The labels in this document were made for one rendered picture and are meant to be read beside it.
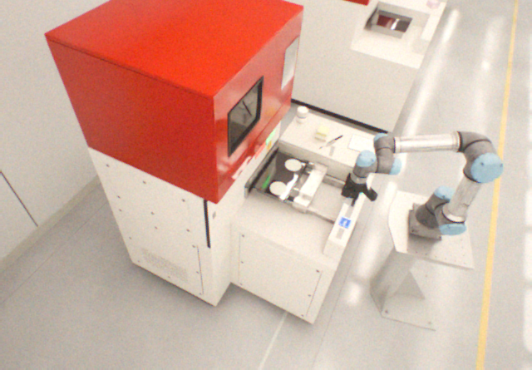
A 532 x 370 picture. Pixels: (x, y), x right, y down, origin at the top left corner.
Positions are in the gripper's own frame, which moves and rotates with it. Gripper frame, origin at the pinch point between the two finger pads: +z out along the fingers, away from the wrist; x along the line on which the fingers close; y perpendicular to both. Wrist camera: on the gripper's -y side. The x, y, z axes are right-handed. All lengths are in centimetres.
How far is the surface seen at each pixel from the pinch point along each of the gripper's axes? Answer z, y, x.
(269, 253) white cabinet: 42, 33, 20
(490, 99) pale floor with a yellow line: 110, -93, -331
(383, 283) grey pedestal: 92, -37, -25
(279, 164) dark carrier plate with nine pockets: 21, 51, -27
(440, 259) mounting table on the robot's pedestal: 29, -52, -13
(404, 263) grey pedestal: 60, -41, -24
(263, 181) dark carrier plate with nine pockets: 21, 53, -10
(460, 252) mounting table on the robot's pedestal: 29, -61, -24
